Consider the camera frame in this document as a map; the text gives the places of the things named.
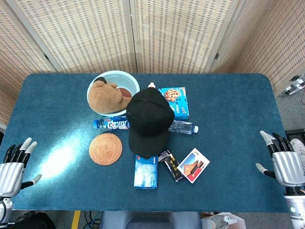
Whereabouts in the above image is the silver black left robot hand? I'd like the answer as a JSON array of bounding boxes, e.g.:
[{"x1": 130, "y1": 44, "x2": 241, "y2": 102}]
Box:
[{"x1": 0, "y1": 137, "x2": 42, "y2": 198}]

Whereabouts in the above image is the woven folding screen panel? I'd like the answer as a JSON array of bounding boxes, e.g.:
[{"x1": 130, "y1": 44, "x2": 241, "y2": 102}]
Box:
[
  {"x1": 209, "y1": 0, "x2": 272, "y2": 73},
  {"x1": 0, "y1": 0, "x2": 59, "y2": 126},
  {"x1": 4, "y1": 0, "x2": 139, "y2": 73},
  {"x1": 130, "y1": 0, "x2": 242, "y2": 74},
  {"x1": 228, "y1": 0, "x2": 305, "y2": 88}
]

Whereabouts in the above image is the blue tablecloth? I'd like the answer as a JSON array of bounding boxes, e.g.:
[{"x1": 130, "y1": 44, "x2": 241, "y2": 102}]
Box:
[{"x1": 0, "y1": 73, "x2": 290, "y2": 213}]

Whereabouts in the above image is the white electronic device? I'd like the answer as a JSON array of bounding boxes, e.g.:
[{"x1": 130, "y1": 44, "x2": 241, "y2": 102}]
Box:
[{"x1": 282, "y1": 74, "x2": 305, "y2": 96}]

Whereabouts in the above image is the round woven rattan coaster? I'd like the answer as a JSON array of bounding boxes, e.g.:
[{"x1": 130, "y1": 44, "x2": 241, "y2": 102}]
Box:
[{"x1": 89, "y1": 133, "x2": 123, "y2": 166}]

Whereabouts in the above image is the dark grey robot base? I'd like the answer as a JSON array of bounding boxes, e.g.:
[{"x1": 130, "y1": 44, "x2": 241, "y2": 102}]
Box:
[{"x1": 99, "y1": 211, "x2": 203, "y2": 229}]

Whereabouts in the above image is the yellow floor tape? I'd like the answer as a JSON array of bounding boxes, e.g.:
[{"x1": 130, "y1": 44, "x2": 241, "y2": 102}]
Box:
[{"x1": 71, "y1": 210, "x2": 81, "y2": 229}]

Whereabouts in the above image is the clear plastic water bottle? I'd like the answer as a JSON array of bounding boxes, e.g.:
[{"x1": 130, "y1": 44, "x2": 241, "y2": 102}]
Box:
[{"x1": 168, "y1": 120, "x2": 199, "y2": 136}]

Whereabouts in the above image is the light blue plastic basin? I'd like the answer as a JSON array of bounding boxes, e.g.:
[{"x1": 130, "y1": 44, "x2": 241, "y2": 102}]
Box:
[{"x1": 86, "y1": 71, "x2": 141, "y2": 117}]

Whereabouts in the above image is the postcard with red building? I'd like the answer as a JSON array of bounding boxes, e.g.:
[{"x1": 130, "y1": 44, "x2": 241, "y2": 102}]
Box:
[{"x1": 176, "y1": 147, "x2": 211, "y2": 184}]

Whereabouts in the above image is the blue labelled drink bottle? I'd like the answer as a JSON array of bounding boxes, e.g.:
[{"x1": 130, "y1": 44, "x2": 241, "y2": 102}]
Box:
[{"x1": 92, "y1": 115, "x2": 131, "y2": 131}]

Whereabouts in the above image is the blue cable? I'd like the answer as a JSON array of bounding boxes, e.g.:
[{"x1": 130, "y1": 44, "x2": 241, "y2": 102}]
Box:
[{"x1": 83, "y1": 211, "x2": 101, "y2": 229}]

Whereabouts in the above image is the brown plush toy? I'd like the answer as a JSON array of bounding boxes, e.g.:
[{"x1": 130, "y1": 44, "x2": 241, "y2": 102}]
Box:
[{"x1": 88, "y1": 76, "x2": 133, "y2": 113}]

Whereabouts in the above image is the blue Oreo box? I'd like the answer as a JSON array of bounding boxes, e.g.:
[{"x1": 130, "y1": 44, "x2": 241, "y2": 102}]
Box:
[{"x1": 133, "y1": 154, "x2": 159, "y2": 189}]

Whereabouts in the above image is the black equipment base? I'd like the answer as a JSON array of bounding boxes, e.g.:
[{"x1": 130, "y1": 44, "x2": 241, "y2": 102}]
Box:
[{"x1": 285, "y1": 128, "x2": 305, "y2": 139}]

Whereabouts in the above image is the clear plastic jug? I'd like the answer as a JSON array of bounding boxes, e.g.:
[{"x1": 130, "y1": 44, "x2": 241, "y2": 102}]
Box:
[{"x1": 209, "y1": 213, "x2": 246, "y2": 229}]

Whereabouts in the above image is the blue chocolate chip cookie box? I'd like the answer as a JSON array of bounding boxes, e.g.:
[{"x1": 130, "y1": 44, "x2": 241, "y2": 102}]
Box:
[{"x1": 158, "y1": 86, "x2": 190, "y2": 120}]

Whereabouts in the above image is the black baseball cap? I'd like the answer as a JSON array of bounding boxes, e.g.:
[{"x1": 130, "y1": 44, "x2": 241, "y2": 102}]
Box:
[{"x1": 125, "y1": 88, "x2": 175, "y2": 160}]

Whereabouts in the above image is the black box with gold lettering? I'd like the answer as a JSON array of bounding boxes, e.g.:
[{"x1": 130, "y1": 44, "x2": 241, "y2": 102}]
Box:
[{"x1": 158, "y1": 149, "x2": 184, "y2": 182}]

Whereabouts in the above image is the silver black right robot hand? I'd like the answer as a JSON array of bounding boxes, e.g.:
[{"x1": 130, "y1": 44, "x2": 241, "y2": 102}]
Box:
[{"x1": 255, "y1": 130, "x2": 305, "y2": 188}]

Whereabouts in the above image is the black bag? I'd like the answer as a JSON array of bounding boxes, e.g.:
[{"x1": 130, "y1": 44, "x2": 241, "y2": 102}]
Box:
[{"x1": 10, "y1": 211, "x2": 57, "y2": 229}]

